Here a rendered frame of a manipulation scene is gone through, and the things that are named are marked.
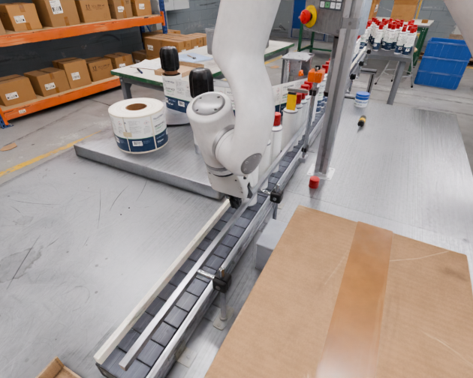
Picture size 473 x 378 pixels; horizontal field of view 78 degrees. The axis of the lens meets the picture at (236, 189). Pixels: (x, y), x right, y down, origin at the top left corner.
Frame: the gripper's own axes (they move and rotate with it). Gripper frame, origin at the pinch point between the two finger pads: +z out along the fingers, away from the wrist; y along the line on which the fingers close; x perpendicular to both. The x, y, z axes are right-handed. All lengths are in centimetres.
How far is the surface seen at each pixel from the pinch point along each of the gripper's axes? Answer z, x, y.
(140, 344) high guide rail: -15.7, 37.9, -3.9
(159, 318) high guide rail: -14.0, 33.4, -3.9
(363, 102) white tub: 49, -108, -19
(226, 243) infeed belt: 2.9, 11.0, -2.1
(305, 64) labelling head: 16, -86, 7
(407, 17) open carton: 208, -540, -31
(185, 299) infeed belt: -3.3, 27.8, -1.9
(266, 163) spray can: 2.2, -16.1, -2.1
